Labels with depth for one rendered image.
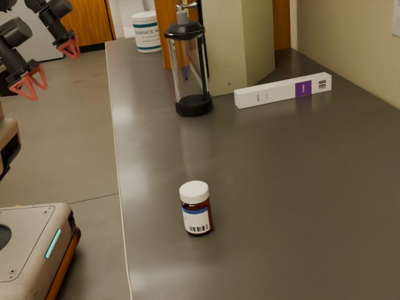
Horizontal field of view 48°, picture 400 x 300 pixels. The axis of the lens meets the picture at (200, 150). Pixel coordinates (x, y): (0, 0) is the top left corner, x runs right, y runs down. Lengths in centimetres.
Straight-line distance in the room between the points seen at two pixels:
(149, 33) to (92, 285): 115
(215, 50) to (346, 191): 62
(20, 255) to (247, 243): 141
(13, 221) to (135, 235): 151
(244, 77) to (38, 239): 118
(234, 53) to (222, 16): 11
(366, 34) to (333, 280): 84
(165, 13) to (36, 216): 114
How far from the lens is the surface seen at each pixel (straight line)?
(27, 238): 211
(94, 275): 223
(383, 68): 131
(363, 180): 90
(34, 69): 153
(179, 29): 116
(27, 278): 191
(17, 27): 142
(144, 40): 193
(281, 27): 176
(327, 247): 73
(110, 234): 245
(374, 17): 132
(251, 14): 136
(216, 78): 133
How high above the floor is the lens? 141
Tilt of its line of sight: 27 degrees down
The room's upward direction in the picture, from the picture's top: 8 degrees counter-clockwise
